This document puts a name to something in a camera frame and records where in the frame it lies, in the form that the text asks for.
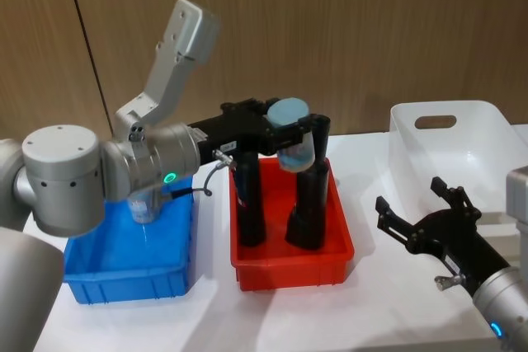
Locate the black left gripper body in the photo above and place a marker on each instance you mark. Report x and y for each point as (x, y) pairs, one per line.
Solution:
(235, 131)

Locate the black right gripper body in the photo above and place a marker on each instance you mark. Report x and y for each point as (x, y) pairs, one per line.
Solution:
(453, 236)

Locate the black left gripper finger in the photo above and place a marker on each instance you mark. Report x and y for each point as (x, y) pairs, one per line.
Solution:
(288, 135)
(262, 106)

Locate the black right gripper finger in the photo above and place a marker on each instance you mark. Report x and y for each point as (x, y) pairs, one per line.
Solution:
(392, 218)
(453, 197)

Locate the clear cup with blue lid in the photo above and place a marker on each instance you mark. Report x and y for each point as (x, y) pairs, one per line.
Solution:
(288, 111)

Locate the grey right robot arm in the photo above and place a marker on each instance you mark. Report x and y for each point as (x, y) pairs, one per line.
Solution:
(501, 298)

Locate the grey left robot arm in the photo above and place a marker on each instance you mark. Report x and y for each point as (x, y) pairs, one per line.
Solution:
(62, 179)

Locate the white plastic bin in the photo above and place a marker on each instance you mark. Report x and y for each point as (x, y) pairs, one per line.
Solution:
(453, 162)

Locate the white table cloth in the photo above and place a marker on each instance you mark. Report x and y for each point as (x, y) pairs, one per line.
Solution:
(371, 311)

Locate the red plastic bin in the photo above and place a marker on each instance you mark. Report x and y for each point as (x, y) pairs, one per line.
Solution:
(284, 263)

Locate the clear plastic cup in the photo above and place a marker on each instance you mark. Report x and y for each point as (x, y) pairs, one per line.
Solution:
(144, 207)

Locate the blue plastic bin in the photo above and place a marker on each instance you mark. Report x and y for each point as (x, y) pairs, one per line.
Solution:
(123, 257)

